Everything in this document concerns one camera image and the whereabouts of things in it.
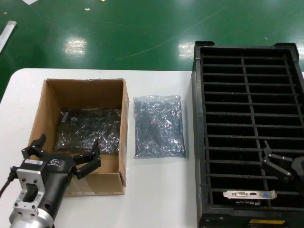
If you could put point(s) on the white metal pole stand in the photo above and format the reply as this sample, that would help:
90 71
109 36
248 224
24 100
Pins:
7 31

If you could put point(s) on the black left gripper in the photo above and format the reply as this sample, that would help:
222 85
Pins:
57 175

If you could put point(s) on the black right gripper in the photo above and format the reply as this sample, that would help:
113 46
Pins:
299 168

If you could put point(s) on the grey antistatic bag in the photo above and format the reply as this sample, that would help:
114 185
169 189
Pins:
159 126
90 133

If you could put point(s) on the black slotted plastic container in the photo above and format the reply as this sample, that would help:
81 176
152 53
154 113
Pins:
199 142

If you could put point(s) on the open brown cardboard box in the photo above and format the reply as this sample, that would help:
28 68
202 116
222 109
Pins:
83 95

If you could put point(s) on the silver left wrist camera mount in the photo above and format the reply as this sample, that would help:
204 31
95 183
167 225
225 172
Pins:
26 175

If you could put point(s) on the empty grey antistatic bag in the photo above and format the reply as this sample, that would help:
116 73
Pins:
159 126

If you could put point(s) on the white paper sheet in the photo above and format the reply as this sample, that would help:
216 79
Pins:
29 1

